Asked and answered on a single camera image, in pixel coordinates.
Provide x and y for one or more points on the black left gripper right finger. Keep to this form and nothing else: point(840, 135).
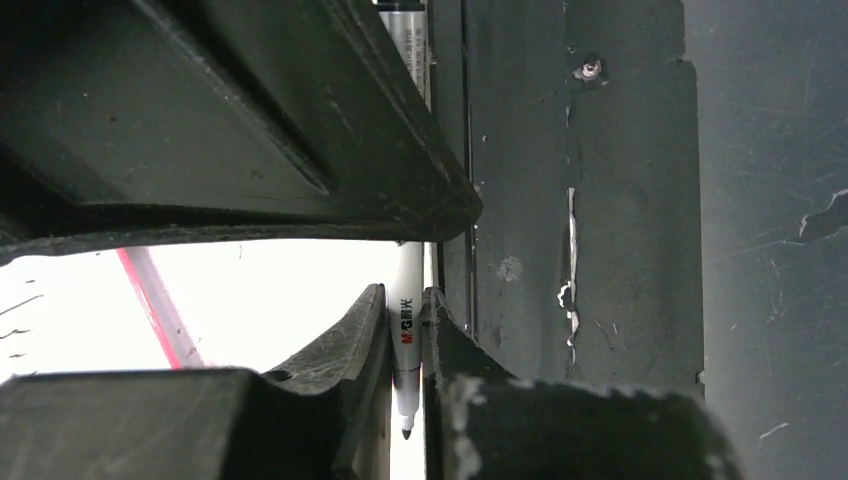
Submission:
point(481, 422)

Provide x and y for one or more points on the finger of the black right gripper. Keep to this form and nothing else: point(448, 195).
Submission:
point(138, 123)

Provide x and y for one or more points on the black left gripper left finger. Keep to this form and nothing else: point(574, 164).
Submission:
point(324, 413)

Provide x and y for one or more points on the pink framed whiteboard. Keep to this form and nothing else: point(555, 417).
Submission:
point(248, 304)

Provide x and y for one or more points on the white whiteboard marker black cap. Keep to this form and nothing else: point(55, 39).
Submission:
point(407, 25)

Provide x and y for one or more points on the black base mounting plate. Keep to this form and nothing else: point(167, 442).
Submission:
point(576, 124)

